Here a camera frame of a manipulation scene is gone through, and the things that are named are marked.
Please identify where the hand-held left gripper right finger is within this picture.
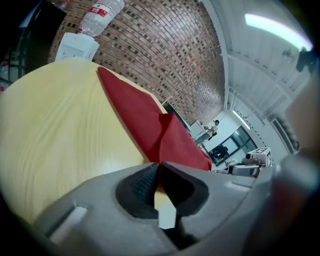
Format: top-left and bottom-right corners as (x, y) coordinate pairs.
(159, 161), (278, 253)

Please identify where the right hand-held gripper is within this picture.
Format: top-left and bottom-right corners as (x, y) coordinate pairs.
(227, 147), (272, 179)

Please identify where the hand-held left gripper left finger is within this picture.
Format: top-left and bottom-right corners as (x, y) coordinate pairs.
(33, 161), (181, 256)

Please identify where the red tablecloth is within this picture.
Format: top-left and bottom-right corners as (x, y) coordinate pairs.
(96, 66), (213, 191)

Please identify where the dark glass window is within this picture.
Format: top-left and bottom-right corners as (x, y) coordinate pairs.
(207, 125), (258, 168)

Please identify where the ceiling air vent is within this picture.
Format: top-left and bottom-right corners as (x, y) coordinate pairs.
(270, 116), (300, 154)

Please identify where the long ceiling light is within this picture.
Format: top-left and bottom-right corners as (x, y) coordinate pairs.
(244, 13), (314, 52)
(232, 109), (252, 131)

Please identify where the dark green board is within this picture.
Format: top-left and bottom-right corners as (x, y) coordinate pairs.
(163, 101), (191, 131)

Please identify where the light wooden table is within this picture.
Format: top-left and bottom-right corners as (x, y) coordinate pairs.
(0, 58), (213, 226)

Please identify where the white water dispenser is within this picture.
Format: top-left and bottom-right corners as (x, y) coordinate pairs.
(54, 32), (100, 62)

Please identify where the black cabinet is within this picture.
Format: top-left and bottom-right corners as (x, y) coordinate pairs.
(17, 1), (67, 77)

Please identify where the clear water bottle red label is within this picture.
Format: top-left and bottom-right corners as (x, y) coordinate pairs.
(78, 0), (125, 39)

